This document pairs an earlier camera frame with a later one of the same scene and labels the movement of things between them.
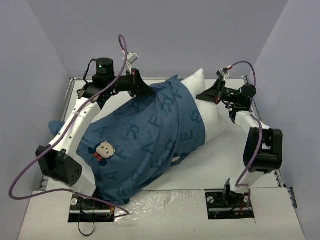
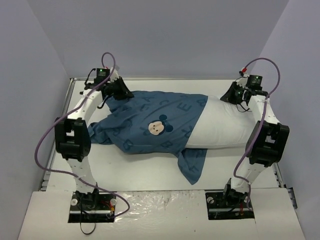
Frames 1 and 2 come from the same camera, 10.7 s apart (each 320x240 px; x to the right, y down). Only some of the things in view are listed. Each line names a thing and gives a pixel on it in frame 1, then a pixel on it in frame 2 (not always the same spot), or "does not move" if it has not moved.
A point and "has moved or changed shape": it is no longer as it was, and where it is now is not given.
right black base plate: x=228 y=205 does not move
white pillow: x=215 y=125 → x=222 y=124
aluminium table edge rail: x=69 y=87 does not move
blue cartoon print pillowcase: x=132 y=138 has moved or changed shape
